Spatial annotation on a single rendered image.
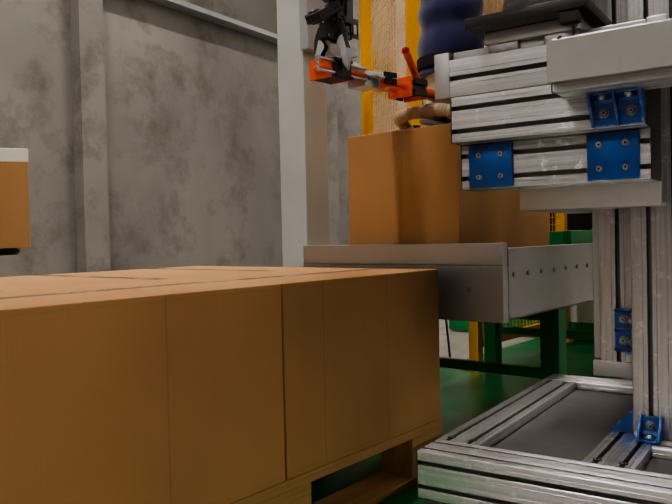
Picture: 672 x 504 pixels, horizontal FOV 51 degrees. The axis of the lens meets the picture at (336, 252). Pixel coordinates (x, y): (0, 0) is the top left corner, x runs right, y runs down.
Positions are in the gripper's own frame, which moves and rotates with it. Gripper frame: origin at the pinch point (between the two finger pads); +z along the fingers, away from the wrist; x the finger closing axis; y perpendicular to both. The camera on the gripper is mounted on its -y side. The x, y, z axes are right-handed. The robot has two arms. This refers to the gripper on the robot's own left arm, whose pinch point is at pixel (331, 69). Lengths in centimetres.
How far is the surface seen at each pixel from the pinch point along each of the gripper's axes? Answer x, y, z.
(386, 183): 5.1, 30.1, 28.4
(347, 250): 16, 24, 49
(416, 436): -21, 5, 95
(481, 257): -30, 25, 50
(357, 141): 16.0, 30.1, 14.7
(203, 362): -22, -63, 66
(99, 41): 547, 262, -164
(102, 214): 546, 260, 17
